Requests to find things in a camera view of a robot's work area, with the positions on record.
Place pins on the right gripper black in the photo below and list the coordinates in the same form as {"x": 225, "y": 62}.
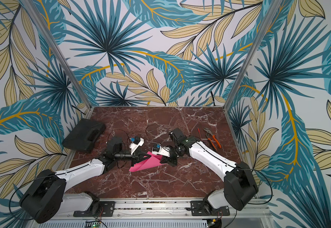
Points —
{"x": 164, "y": 157}

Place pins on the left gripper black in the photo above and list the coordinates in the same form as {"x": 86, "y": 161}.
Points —
{"x": 136, "y": 156}

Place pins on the pink square paper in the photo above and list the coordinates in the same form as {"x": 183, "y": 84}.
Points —
{"x": 153, "y": 161}

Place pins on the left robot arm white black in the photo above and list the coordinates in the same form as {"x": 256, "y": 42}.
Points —
{"x": 47, "y": 195}

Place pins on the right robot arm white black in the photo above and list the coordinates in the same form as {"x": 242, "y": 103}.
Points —
{"x": 239, "y": 184}

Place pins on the black plastic case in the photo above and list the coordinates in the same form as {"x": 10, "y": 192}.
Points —
{"x": 84, "y": 135}

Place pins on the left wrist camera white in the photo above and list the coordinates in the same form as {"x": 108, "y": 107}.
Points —
{"x": 135, "y": 143}

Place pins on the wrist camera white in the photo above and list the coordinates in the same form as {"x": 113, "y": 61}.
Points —
{"x": 158, "y": 149}
{"x": 135, "y": 143}

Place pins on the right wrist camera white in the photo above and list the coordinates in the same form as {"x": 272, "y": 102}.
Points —
{"x": 158, "y": 149}

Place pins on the orange handled pliers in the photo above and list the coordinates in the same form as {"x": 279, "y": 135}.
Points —
{"x": 211, "y": 137}

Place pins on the aluminium front rail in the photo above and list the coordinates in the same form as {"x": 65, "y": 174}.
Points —
{"x": 166, "y": 213}

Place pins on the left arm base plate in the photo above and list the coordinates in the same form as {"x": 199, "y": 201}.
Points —
{"x": 97, "y": 209}

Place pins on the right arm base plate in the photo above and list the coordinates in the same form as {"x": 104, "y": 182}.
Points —
{"x": 203, "y": 208}

